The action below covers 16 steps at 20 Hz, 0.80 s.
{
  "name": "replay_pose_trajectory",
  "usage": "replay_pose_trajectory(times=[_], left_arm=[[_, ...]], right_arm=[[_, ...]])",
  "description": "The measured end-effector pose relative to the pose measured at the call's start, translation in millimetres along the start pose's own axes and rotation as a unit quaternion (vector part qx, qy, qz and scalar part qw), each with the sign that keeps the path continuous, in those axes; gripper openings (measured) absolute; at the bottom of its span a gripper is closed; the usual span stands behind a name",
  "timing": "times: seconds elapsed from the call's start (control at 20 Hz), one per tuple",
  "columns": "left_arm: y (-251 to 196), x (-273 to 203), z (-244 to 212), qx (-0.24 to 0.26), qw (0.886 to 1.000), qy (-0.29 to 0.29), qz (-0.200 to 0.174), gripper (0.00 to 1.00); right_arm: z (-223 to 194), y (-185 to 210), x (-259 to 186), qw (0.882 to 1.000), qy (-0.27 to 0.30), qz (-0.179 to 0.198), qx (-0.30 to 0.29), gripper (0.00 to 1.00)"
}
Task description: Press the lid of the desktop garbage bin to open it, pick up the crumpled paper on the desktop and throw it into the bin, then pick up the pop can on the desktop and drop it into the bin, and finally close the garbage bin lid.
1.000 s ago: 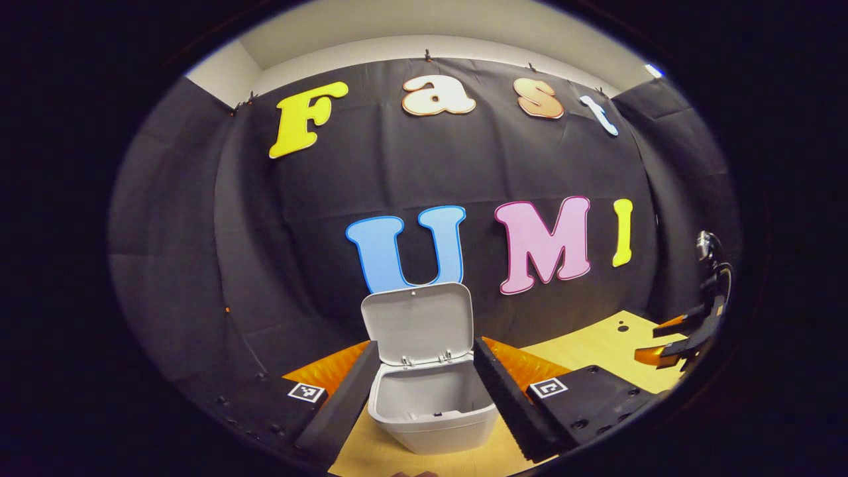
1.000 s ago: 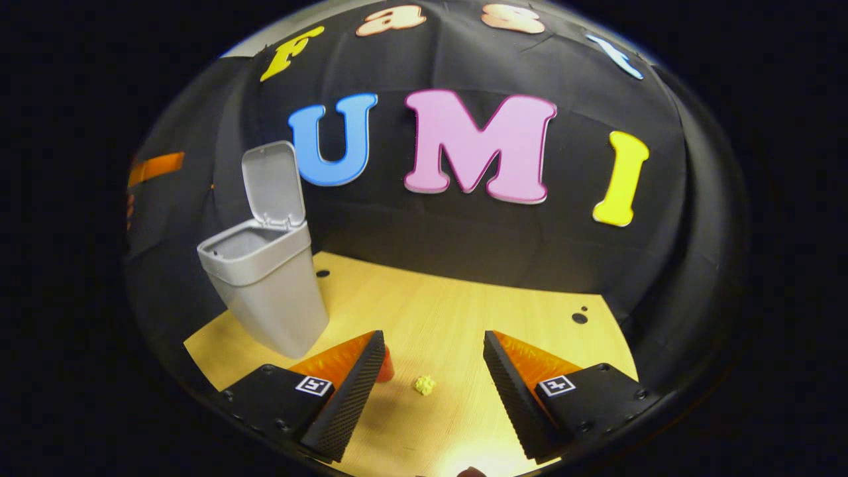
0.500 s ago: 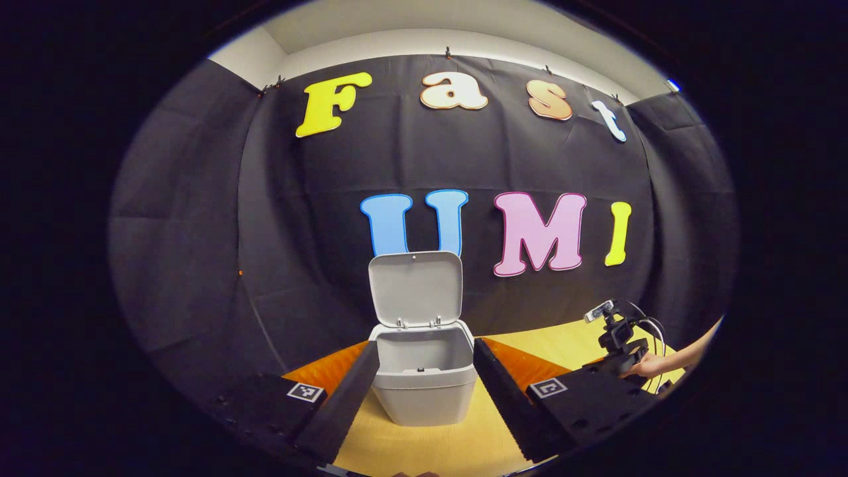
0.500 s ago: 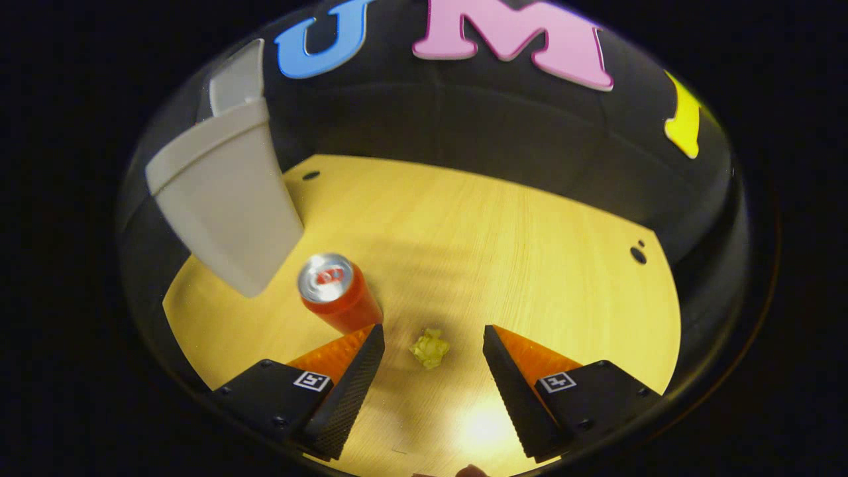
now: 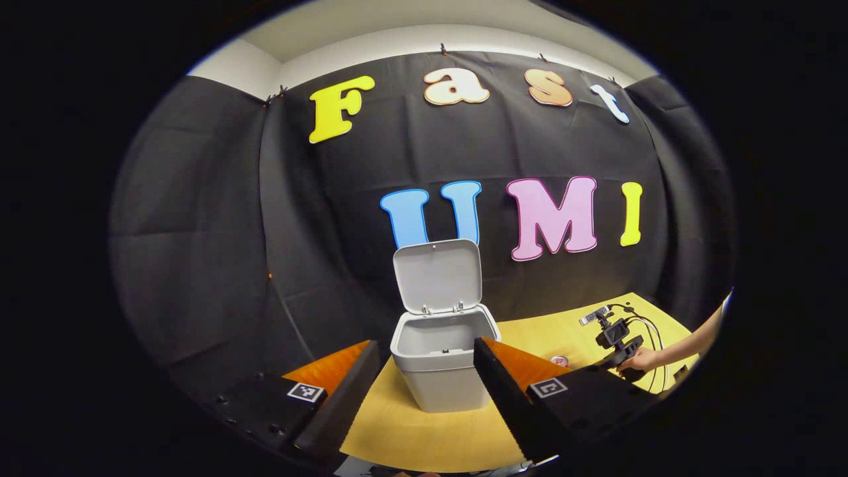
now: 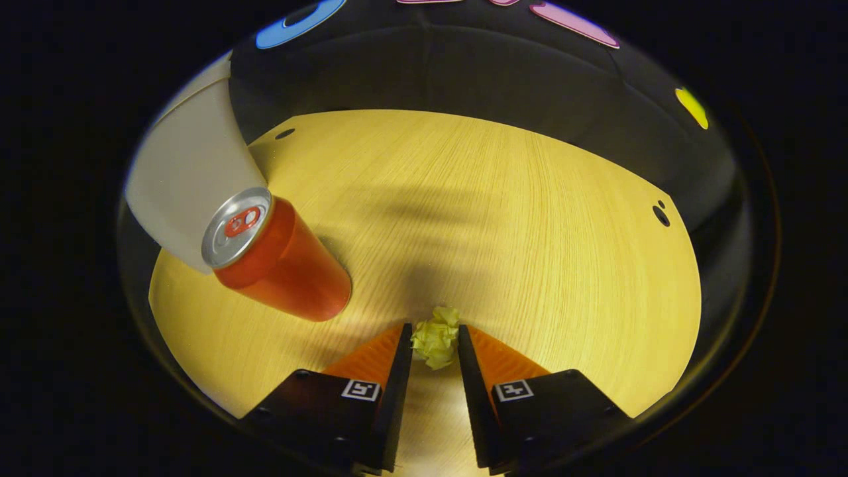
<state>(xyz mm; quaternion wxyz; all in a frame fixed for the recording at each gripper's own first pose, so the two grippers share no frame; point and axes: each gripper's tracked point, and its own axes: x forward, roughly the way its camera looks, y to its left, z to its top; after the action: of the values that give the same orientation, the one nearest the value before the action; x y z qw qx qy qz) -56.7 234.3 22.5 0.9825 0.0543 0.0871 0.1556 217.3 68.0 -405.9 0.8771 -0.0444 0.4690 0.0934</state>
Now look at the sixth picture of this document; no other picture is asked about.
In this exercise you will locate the red pop can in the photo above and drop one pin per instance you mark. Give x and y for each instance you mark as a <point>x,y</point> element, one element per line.
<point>285,265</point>

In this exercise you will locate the wooden desktop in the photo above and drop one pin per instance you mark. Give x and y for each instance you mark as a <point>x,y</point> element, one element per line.
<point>497,218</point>

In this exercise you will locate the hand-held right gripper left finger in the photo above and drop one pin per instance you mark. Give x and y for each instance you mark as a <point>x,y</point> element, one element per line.
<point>397,397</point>

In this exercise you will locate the yellow paper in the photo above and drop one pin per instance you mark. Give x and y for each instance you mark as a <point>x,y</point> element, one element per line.
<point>435,339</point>

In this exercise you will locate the white desktop garbage bin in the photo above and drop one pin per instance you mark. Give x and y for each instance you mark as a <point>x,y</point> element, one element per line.
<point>192,172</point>

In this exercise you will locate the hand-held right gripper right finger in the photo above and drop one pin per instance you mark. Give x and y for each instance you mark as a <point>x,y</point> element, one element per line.
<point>474,411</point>

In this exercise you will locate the black backdrop cloth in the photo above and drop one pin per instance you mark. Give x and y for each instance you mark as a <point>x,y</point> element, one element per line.
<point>477,66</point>

